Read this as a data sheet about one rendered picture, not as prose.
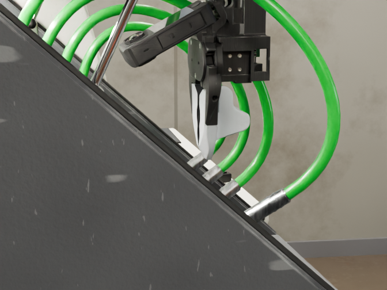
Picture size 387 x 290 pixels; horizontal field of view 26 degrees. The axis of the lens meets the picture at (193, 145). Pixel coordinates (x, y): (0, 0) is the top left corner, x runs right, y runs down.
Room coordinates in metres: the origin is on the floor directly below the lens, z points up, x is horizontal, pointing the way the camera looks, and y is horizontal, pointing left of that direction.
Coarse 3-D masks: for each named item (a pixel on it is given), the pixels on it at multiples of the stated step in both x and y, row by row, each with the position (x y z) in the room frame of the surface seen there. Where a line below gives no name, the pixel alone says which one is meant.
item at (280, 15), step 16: (32, 0) 0.91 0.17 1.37; (256, 0) 0.87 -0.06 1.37; (272, 0) 0.87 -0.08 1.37; (32, 16) 0.91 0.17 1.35; (272, 16) 0.87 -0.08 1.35; (288, 16) 0.87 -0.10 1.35; (304, 32) 0.87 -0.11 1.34; (304, 48) 0.87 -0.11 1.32; (320, 64) 0.86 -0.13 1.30; (320, 80) 0.86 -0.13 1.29; (336, 96) 0.86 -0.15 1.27; (336, 112) 0.86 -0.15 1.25; (336, 128) 0.86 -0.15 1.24; (336, 144) 0.86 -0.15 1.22; (320, 160) 0.86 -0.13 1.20; (304, 176) 0.87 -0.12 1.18; (288, 192) 0.87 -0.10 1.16
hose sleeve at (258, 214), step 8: (280, 192) 0.87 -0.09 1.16; (264, 200) 0.87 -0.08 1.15; (272, 200) 0.87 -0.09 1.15; (280, 200) 0.87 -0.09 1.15; (288, 200) 0.87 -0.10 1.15; (248, 208) 0.88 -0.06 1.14; (256, 208) 0.87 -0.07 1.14; (264, 208) 0.87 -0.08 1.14; (272, 208) 0.87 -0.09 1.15; (256, 216) 0.87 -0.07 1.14; (264, 216) 0.87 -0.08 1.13
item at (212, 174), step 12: (96, 12) 1.11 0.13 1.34; (108, 12) 1.11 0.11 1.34; (120, 12) 1.12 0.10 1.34; (132, 12) 1.12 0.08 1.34; (144, 12) 1.12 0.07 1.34; (156, 12) 1.13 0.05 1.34; (168, 12) 1.14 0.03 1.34; (84, 24) 1.10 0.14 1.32; (96, 24) 1.11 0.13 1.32; (72, 36) 1.10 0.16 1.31; (84, 36) 1.11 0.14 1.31; (72, 48) 1.10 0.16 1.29; (240, 84) 1.16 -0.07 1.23; (240, 96) 1.16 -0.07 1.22; (240, 108) 1.16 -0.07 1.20; (240, 132) 1.16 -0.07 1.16; (240, 144) 1.16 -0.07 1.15; (228, 156) 1.16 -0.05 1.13; (216, 168) 1.15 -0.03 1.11; (228, 168) 1.16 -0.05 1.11
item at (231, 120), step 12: (204, 96) 0.96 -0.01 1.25; (228, 96) 0.97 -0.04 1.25; (204, 108) 0.96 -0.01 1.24; (228, 108) 0.97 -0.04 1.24; (204, 120) 0.96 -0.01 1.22; (228, 120) 0.97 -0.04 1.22; (240, 120) 0.98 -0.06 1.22; (204, 132) 0.96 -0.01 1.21; (216, 132) 0.96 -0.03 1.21; (228, 132) 0.97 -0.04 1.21; (204, 144) 0.97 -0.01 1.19; (204, 156) 0.98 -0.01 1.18
